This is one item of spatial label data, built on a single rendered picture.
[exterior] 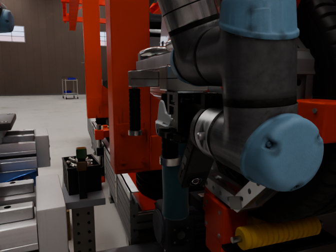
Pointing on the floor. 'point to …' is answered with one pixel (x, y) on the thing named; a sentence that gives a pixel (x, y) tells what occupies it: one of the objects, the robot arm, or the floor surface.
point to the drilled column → (83, 229)
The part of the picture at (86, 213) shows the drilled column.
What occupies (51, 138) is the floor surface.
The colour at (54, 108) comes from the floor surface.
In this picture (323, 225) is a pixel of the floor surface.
